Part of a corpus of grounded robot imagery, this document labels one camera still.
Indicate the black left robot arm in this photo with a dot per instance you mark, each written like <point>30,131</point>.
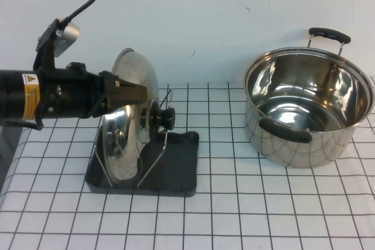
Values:
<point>11,97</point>

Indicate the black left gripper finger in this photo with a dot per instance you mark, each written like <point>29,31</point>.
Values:
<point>117,78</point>
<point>129,96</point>

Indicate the stainless steel pot lid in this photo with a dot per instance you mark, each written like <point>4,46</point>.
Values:
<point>126,144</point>

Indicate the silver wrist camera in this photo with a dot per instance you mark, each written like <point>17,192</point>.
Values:
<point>66,37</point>

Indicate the black camera bracket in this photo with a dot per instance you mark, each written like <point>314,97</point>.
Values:
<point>44,48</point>

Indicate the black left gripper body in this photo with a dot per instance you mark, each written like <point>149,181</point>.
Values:
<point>76,95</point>

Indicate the white black-grid tablecloth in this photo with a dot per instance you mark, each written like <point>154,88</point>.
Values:
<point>234,217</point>

